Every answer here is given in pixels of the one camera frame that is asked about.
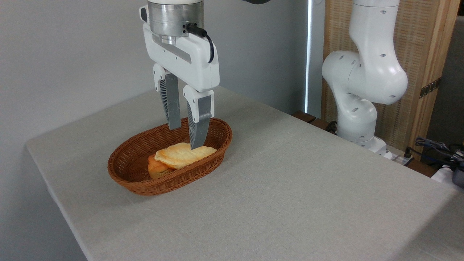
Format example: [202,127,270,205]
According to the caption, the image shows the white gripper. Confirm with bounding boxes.
[142,22,220,150]

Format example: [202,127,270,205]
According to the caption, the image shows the pale bread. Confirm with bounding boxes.
[154,142,218,170]

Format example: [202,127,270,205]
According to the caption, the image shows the orange-brown bread bun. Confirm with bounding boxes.
[148,155,175,179]

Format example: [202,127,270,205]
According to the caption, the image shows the brown oval wicker basket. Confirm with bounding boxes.
[107,117,233,196]

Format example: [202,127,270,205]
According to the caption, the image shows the grey tablecloth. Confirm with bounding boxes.
[25,86,464,261]

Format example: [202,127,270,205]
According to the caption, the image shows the white power strip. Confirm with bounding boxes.
[385,149,414,166]

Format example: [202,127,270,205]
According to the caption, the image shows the black screen hinge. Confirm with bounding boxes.
[419,77,442,99]

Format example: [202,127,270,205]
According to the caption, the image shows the dark grey box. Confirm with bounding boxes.
[451,166,464,188]

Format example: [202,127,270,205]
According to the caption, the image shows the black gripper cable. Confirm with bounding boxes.
[185,23,215,64]

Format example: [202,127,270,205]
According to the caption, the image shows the black blue cable bundle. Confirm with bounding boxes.
[414,137,464,168]

